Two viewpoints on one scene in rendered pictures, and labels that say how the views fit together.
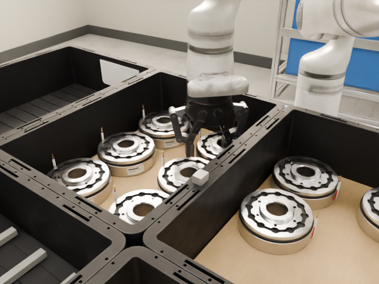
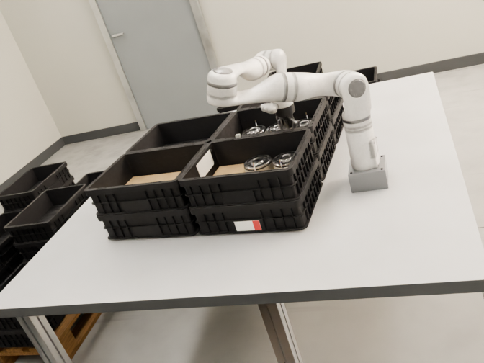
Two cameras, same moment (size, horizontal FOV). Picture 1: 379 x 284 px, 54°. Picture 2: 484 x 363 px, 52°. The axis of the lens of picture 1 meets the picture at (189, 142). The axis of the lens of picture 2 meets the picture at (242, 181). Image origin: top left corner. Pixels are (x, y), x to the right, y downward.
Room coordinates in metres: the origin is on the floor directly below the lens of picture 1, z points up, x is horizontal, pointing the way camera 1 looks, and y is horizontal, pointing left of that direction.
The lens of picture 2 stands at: (0.07, -1.71, 1.58)
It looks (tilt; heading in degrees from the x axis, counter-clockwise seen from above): 25 degrees down; 81
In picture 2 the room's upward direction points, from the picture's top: 18 degrees counter-clockwise
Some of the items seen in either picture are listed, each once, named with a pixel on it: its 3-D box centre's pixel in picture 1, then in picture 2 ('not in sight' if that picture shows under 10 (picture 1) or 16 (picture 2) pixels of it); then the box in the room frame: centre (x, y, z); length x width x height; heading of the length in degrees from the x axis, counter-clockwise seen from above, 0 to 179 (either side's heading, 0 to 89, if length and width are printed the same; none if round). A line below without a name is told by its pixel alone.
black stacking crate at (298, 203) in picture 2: not in sight; (258, 196); (0.35, -0.18, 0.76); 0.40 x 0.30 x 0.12; 144
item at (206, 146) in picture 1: (224, 146); not in sight; (0.57, -0.06, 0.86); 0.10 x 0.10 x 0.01
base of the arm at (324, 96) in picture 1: (315, 109); (361, 142); (0.73, -0.27, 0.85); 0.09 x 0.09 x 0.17; 51
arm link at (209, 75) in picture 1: (212, 63); (276, 99); (0.55, -0.04, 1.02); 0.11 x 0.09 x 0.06; 9
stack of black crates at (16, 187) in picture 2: not in sight; (47, 207); (-0.71, 1.52, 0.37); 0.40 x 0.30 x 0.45; 59
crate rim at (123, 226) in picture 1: (151, 129); (269, 121); (0.53, 0.06, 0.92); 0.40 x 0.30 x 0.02; 144
